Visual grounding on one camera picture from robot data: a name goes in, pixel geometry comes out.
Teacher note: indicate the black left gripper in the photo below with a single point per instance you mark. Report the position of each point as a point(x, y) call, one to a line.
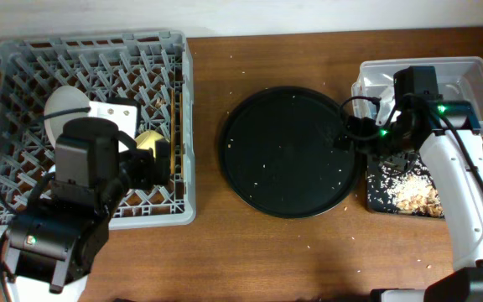
point(146, 175)

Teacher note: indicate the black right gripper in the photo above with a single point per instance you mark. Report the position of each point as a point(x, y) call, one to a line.
point(366, 125)

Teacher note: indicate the food scraps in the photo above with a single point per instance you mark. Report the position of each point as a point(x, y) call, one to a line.
point(413, 193)

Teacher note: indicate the yellow bowl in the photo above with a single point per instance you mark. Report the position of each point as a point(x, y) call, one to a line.
point(153, 143)

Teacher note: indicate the white plate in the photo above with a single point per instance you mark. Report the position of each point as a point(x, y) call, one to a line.
point(62, 99)

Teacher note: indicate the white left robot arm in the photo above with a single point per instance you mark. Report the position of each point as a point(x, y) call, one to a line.
point(65, 224)

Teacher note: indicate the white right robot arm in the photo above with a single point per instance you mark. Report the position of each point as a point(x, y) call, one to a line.
point(446, 137)

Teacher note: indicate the grey dishwasher rack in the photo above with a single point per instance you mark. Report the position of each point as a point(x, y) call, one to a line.
point(146, 67)

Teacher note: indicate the black rectangular bin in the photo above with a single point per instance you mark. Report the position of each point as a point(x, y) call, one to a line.
point(375, 197)

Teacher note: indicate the clear plastic bin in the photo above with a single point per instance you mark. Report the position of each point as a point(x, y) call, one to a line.
point(458, 78)

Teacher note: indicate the round black tray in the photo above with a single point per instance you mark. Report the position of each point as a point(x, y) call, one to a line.
point(276, 151)

